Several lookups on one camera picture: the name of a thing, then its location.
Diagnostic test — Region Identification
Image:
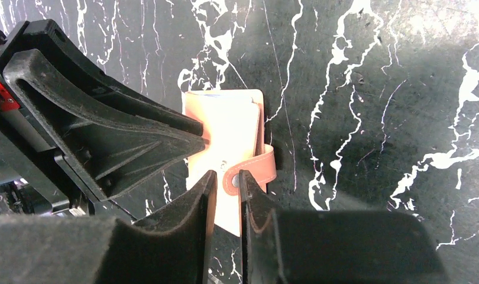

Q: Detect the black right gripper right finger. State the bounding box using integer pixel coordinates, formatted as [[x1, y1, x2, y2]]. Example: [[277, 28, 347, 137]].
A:
[[238, 170, 448, 283]]

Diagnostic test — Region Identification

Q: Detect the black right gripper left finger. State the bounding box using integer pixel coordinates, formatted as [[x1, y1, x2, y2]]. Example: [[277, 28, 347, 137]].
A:
[[0, 170, 218, 283]]

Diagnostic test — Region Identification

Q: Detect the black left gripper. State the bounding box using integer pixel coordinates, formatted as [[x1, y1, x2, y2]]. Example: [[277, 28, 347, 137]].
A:
[[0, 20, 205, 217]]

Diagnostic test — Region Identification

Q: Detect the brown leather card holder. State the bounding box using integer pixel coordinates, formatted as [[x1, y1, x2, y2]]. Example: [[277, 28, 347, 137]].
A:
[[182, 89, 277, 237]]

